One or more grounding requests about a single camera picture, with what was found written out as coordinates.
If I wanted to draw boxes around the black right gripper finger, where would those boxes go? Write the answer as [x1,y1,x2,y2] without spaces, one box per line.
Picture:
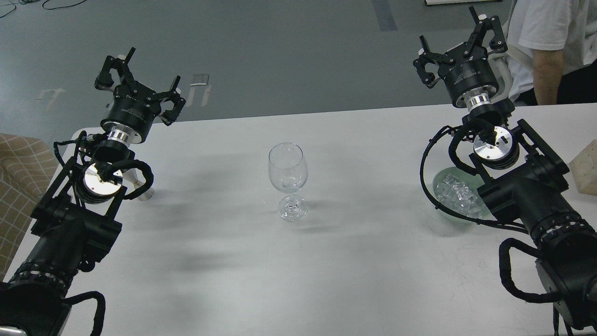
[462,6,508,57]
[413,36,458,89]

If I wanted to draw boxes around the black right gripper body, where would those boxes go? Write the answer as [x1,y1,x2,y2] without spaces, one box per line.
[443,51,499,108]

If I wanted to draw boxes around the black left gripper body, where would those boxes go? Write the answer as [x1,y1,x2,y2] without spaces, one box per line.
[101,85,161,143]

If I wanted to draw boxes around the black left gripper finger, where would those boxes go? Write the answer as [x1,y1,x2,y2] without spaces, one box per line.
[151,75,186,126]
[95,47,137,92]

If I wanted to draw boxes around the clear ice cubes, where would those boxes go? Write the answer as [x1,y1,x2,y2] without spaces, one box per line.
[434,174,484,218]

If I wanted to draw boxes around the steel double jigger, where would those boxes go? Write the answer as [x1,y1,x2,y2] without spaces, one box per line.
[122,169,155,202]

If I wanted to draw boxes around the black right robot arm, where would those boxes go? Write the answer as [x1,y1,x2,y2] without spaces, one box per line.
[412,7,596,335]

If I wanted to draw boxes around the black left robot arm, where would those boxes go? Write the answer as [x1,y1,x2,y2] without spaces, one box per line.
[0,48,186,336]

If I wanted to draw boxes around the clear wine glass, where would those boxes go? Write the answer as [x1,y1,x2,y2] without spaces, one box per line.
[268,142,309,223]

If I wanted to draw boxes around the white office chair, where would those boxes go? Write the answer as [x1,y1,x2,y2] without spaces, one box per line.
[488,47,519,104]

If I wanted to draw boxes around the person in white shirt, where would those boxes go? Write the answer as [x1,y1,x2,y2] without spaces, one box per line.
[507,0,597,106]

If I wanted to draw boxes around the green bowl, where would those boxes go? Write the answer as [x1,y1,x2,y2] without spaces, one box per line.
[431,167,493,220]

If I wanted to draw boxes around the beige checkered sofa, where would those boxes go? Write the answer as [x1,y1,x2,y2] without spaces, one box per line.
[0,133,57,279]

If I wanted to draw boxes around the beige perforated block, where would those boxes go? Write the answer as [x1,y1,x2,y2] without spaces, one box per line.
[569,140,597,196]

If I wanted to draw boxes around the black floor cable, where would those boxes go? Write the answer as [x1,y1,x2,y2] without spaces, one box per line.
[0,0,88,18]

